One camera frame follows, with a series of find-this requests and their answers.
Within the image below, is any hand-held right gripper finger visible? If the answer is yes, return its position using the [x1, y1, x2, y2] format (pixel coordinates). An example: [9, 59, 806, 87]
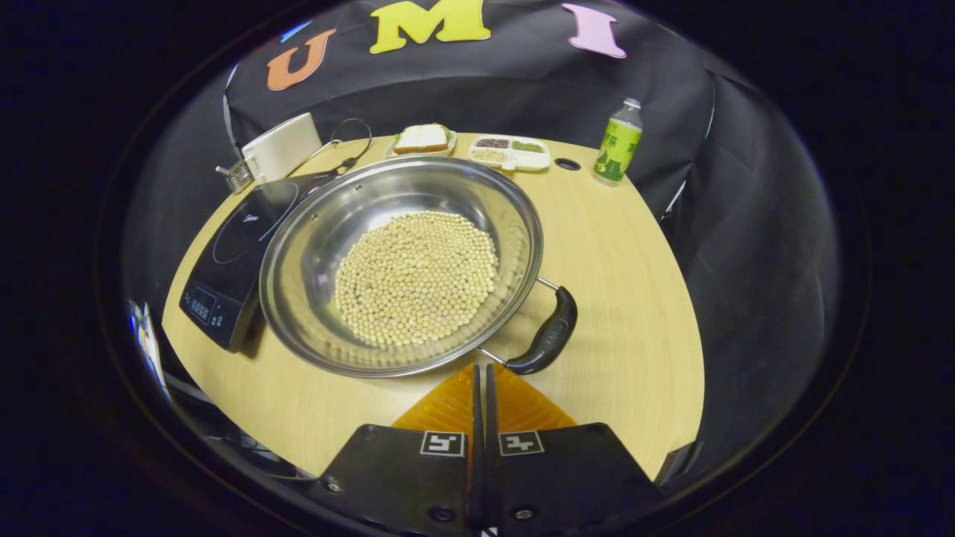
[317, 363, 484, 534]
[485, 363, 665, 532]

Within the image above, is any stainless steel pot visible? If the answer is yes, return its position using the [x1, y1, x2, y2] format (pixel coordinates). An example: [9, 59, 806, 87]
[259, 155, 579, 379]

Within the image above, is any black induction cooktop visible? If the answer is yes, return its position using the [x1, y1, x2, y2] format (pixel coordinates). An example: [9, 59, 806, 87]
[179, 170, 340, 354]

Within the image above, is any pile of soybeans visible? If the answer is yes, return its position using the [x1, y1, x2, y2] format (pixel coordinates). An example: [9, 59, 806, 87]
[334, 211, 499, 350]

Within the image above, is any white divided bean tray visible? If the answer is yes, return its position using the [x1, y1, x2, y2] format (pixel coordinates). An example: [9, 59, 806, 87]
[468, 135, 552, 172]

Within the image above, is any pale green plate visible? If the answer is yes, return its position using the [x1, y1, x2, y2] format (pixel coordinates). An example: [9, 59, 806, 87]
[384, 125, 457, 159]

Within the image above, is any sandwich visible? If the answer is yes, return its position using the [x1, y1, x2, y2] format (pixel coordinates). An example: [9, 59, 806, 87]
[393, 124, 449, 155]

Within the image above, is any green drink bottle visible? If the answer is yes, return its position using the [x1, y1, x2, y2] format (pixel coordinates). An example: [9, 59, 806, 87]
[593, 98, 644, 183]

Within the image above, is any white toaster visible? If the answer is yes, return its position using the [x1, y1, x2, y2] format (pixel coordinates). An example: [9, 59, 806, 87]
[240, 113, 323, 184]

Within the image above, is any black power cable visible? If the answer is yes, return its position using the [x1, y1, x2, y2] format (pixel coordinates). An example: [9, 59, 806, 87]
[310, 118, 374, 176]

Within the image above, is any metal wire basket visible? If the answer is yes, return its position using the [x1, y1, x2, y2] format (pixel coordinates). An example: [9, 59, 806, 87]
[216, 159, 254, 195]

